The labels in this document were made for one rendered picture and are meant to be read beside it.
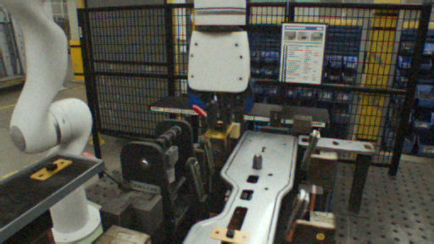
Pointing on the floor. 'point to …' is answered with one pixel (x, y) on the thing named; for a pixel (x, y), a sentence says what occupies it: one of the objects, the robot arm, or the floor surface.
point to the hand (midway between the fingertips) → (219, 116)
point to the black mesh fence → (254, 67)
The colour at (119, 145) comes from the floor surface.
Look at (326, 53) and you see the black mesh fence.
